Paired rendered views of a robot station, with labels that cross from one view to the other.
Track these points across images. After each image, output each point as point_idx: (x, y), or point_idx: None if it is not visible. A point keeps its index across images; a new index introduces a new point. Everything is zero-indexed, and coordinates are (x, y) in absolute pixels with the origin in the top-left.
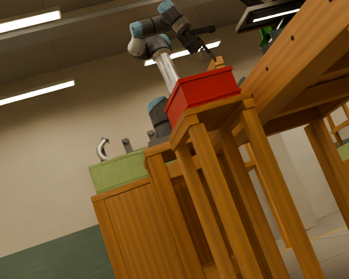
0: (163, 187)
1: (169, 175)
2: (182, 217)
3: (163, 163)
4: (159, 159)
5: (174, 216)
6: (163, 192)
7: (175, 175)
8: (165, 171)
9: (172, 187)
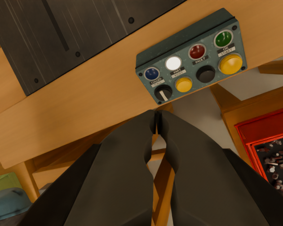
0: (168, 203)
1: (157, 200)
2: (171, 171)
3: (159, 215)
4: (159, 224)
5: (173, 180)
6: (170, 201)
7: (156, 191)
8: (161, 207)
9: (166, 191)
